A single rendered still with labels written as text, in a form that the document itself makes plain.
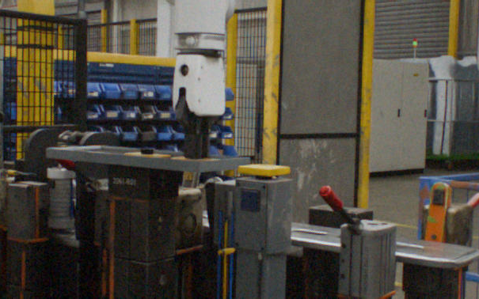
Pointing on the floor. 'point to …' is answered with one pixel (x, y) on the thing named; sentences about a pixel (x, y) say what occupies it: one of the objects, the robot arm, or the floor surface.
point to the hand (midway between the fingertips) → (196, 145)
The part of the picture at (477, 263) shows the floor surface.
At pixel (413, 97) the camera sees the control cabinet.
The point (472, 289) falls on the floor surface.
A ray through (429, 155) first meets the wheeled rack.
